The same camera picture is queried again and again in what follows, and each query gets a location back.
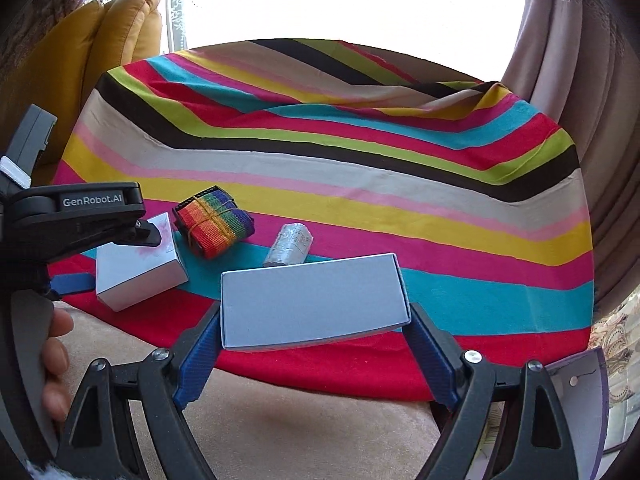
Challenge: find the yellow leather sofa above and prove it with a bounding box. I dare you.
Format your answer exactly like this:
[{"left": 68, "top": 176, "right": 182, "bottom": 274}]
[{"left": 0, "top": 0, "right": 163, "bottom": 181}]

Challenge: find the colourful striped cloth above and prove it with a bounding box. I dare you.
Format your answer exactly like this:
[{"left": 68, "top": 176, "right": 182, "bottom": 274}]
[{"left": 50, "top": 37, "right": 596, "bottom": 403}]

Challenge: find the person's left hand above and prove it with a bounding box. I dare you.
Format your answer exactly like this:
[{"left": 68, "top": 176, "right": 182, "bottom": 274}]
[{"left": 41, "top": 305, "right": 72, "bottom": 422}]

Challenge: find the patterned pink curtain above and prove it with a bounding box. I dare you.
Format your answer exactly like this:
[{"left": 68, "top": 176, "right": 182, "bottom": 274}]
[{"left": 480, "top": 0, "right": 640, "bottom": 311}]

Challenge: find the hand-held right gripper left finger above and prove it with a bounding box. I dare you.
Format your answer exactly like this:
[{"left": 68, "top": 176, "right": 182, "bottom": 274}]
[{"left": 55, "top": 305, "right": 223, "bottom": 480}]

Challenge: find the rainbow strap roll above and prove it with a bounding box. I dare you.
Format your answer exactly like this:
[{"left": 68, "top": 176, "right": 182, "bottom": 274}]
[{"left": 172, "top": 187, "right": 256, "bottom": 260}]

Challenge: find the beige plush mat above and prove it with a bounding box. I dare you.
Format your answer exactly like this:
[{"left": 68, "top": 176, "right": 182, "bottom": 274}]
[{"left": 55, "top": 300, "right": 451, "bottom": 480}]

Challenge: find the plain white box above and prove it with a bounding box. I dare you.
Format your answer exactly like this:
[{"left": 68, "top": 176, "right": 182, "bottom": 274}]
[{"left": 220, "top": 252, "right": 412, "bottom": 351}]

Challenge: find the silver foil packet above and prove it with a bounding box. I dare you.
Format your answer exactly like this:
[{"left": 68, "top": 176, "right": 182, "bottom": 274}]
[{"left": 262, "top": 222, "right": 313, "bottom": 268}]

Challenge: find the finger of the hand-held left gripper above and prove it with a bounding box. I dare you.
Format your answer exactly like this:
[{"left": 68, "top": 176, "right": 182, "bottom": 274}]
[
  {"left": 132, "top": 217, "right": 163, "bottom": 248},
  {"left": 47, "top": 272, "right": 97, "bottom": 297}
]

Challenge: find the white box with pink stain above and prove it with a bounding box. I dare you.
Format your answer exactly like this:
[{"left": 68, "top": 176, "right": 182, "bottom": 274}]
[{"left": 95, "top": 212, "right": 190, "bottom": 313}]

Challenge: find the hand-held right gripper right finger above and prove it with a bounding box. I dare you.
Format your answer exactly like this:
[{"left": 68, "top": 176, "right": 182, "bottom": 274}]
[{"left": 407, "top": 302, "right": 581, "bottom": 480}]

